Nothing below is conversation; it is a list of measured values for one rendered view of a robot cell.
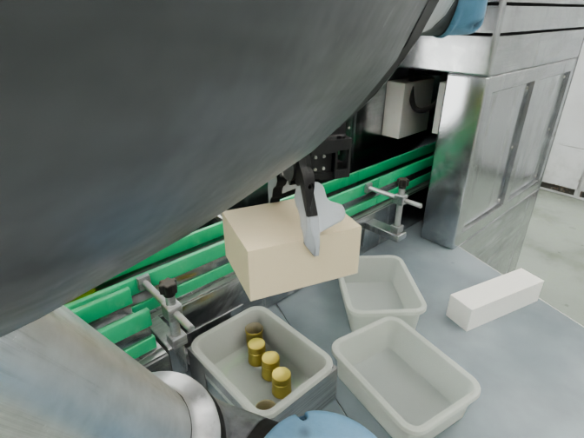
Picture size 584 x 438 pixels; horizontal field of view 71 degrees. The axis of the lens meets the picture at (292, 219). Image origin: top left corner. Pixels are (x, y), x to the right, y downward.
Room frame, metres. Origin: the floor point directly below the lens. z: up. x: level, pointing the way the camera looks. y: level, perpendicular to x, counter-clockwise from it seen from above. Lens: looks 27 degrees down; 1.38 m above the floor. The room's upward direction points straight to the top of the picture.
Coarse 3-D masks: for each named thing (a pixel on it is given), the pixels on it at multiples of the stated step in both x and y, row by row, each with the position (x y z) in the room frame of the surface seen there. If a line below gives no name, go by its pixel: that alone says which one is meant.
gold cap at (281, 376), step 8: (280, 368) 0.52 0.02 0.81; (272, 376) 0.51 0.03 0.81; (280, 376) 0.51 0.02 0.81; (288, 376) 0.51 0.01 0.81; (272, 384) 0.51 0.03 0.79; (280, 384) 0.50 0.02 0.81; (288, 384) 0.50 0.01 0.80; (272, 392) 0.51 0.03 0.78; (280, 392) 0.50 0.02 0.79; (288, 392) 0.50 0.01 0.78
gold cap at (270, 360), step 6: (264, 354) 0.56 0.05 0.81; (270, 354) 0.56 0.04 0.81; (276, 354) 0.56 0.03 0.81; (264, 360) 0.54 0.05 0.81; (270, 360) 0.54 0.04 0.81; (276, 360) 0.54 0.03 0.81; (264, 366) 0.54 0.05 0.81; (270, 366) 0.53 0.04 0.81; (276, 366) 0.54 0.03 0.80; (264, 372) 0.54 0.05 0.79; (270, 372) 0.53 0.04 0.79; (264, 378) 0.54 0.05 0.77; (270, 378) 0.53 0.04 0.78
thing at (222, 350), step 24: (264, 312) 0.65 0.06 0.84; (216, 336) 0.59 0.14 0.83; (240, 336) 0.62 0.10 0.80; (264, 336) 0.64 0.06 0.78; (288, 336) 0.59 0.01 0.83; (216, 360) 0.58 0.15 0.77; (240, 360) 0.59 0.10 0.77; (288, 360) 0.59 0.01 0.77; (312, 360) 0.54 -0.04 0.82; (240, 384) 0.53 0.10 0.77; (264, 384) 0.53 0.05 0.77; (312, 384) 0.47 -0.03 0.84
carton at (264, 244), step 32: (224, 224) 0.52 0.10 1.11; (256, 224) 0.49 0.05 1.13; (288, 224) 0.49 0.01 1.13; (352, 224) 0.49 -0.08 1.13; (256, 256) 0.42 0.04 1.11; (288, 256) 0.44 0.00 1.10; (320, 256) 0.46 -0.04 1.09; (352, 256) 0.48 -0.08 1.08; (256, 288) 0.42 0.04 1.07; (288, 288) 0.44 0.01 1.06
